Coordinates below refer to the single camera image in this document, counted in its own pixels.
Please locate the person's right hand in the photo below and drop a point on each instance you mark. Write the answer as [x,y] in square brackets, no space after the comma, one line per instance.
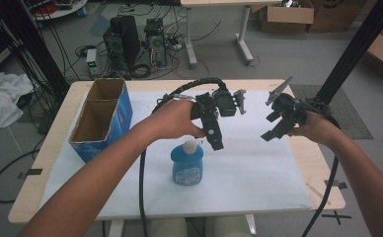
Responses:
[318,128]

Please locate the person's left hand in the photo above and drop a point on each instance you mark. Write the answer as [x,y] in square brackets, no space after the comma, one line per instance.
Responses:
[174,120]

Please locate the black metal stand post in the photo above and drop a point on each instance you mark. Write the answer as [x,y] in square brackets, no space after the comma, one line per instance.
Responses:
[354,49]

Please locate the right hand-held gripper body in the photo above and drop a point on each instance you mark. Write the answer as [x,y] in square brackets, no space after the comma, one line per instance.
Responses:
[290,108]

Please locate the black tape strip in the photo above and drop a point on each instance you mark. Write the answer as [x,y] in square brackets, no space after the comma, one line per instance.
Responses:
[31,172]

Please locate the wooden table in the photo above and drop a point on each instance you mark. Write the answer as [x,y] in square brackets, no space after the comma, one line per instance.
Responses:
[318,164]

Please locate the large black computer tower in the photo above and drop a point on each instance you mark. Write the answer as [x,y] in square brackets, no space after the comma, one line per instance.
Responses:
[123,39]

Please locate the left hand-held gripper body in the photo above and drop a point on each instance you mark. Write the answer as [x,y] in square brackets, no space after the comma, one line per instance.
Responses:
[225,103]

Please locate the round white table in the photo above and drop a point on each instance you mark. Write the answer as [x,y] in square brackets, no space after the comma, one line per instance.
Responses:
[61,10]

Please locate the closed cardboard box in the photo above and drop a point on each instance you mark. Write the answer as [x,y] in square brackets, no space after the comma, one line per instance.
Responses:
[337,15]

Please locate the white desk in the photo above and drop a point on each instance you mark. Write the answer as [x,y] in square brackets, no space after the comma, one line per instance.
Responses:
[191,39]

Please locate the white power supply box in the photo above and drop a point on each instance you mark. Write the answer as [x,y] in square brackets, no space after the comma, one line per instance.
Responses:
[92,61]

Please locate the blue bottle with white cap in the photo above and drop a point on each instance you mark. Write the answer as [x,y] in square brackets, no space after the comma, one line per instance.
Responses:
[187,166]

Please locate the white table mat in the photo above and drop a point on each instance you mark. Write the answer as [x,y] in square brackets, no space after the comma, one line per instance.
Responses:
[252,177]

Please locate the grey floor mat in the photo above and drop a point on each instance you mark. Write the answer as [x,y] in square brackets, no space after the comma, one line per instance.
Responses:
[347,112]

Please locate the small black computer tower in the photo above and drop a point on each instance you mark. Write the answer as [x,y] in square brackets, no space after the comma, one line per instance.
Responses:
[156,42]

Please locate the blue cardboard box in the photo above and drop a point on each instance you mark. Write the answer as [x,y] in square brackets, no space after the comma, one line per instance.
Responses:
[120,115]

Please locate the white crumpled cloth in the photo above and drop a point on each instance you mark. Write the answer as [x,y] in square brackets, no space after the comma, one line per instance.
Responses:
[2,98]

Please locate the black tape cross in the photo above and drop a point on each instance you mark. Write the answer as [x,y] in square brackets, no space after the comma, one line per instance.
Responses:
[337,216]

